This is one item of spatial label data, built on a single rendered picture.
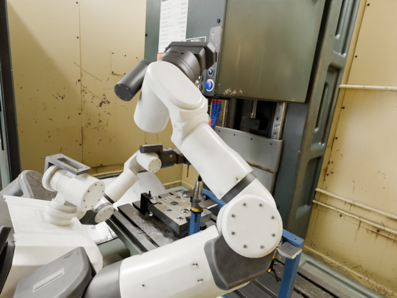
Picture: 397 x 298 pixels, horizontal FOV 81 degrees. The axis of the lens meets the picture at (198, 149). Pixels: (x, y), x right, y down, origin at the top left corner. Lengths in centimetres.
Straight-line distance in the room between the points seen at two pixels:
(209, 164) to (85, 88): 164
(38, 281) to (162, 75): 34
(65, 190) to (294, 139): 110
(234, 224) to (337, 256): 156
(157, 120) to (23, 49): 149
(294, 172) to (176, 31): 91
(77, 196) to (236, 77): 57
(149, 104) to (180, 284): 27
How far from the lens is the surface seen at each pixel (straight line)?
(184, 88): 38
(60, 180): 56
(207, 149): 36
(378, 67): 162
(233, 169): 35
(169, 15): 98
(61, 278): 40
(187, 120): 36
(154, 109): 41
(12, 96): 107
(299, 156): 134
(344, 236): 177
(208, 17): 82
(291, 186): 139
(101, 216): 94
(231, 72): 79
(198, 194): 93
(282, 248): 77
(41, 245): 50
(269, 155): 136
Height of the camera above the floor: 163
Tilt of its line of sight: 14 degrees down
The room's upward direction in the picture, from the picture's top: 6 degrees clockwise
